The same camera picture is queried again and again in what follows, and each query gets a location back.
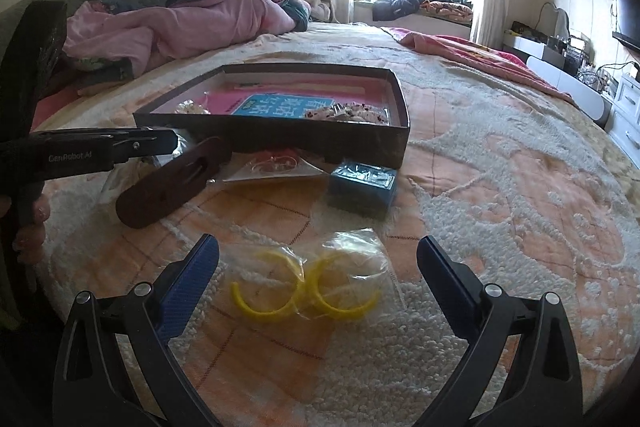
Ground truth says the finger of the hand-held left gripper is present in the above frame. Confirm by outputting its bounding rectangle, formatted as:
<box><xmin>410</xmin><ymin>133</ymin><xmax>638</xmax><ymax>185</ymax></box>
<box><xmin>97</xmin><ymin>127</ymin><xmax>179</xmax><ymax>168</ymax></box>

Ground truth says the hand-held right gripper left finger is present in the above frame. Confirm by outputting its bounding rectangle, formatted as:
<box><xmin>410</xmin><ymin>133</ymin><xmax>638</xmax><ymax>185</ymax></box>
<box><xmin>52</xmin><ymin>233</ymin><xmax>221</xmax><ymax>427</ymax></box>

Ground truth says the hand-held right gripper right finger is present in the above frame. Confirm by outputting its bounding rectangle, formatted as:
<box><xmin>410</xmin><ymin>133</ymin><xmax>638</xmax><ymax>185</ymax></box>
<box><xmin>416</xmin><ymin>235</ymin><xmax>583</xmax><ymax>427</ymax></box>

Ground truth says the dark brown hair clip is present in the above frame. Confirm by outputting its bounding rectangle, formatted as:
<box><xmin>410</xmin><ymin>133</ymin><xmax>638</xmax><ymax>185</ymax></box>
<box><xmin>115</xmin><ymin>136</ymin><xmax>234</xmax><ymax>231</ymax></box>

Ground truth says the white hair claw clip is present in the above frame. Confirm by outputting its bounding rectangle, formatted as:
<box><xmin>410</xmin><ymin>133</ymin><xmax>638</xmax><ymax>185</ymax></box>
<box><xmin>176</xmin><ymin>98</ymin><xmax>212</xmax><ymax>116</ymax></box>

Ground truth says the clear bag of yellow bangles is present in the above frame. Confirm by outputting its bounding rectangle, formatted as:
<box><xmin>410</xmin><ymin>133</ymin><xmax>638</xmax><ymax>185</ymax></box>
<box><xmin>222</xmin><ymin>227</ymin><xmax>407</xmax><ymax>324</ymax></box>

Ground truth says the small blue box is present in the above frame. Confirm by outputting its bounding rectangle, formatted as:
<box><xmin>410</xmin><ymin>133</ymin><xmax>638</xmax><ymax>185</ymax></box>
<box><xmin>327</xmin><ymin>159</ymin><xmax>399</xmax><ymax>221</ymax></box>

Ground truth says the clear bag of rings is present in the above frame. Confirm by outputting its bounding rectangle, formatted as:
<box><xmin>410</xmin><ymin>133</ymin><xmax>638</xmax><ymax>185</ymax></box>
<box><xmin>220</xmin><ymin>149</ymin><xmax>327</xmax><ymax>184</ymax></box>

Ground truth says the dark shallow cardboard box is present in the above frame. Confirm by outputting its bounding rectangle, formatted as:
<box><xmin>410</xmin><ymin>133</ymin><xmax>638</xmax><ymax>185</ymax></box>
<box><xmin>132</xmin><ymin>64</ymin><xmax>412</xmax><ymax>170</ymax></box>

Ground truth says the clear bag of beaded jewelry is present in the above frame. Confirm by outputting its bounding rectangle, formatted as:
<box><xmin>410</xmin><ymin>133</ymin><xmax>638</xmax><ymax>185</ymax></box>
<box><xmin>311</xmin><ymin>103</ymin><xmax>392</xmax><ymax>126</ymax></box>

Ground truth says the person's left hand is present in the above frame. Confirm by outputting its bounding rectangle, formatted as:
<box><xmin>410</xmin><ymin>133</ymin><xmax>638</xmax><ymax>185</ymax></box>
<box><xmin>11</xmin><ymin>196</ymin><xmax>52</xmax><ymax>264</ymax></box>

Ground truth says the pink quilt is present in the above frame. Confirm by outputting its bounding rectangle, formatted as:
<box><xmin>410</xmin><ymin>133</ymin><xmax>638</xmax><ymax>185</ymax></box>
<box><xmin>62</xmin><ymin>0</ymin><xmax>299</xmax><ymax>74</ymax></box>

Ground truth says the pink red blanket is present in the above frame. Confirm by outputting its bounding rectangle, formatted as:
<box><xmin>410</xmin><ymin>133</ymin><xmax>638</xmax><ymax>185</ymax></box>
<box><xmin>382</xmin><ymin>26</ymin><xmax>577</xmax><ymax>108</ymax></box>

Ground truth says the long white low cabinet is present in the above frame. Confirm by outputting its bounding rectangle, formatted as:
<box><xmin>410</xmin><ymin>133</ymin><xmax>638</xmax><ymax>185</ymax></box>
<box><xmin>502</xmin><ymin>29</ymin><xmax>614</xmax><ymax>128</ymax></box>

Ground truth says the white drawer cabinet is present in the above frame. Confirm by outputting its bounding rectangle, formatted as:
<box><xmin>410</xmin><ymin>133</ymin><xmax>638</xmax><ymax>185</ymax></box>
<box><xmin>606</xmin><ymin>74</ymin><xmax>640</xmax><ymax>154</ymax></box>

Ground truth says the patterned orange blanket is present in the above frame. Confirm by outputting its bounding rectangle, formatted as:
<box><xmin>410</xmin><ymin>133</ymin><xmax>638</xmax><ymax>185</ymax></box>
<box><xmin>420</xmin><ymin>0</ymin><xmax>474</xmax><ymax>26</ymax></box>

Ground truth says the pile of dark clothes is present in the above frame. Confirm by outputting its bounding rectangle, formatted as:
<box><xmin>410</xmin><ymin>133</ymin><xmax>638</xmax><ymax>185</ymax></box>
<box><xmin>372</xmin><ymin>0</ymin><xmax>427</xmax><ymax>24</ymax></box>

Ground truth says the black television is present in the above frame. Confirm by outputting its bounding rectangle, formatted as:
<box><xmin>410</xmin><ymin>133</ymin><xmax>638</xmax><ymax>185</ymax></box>
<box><xmin>611</xmin><ymin>0</ymin><xmax>640</xmax><ymax>54</ymax></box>

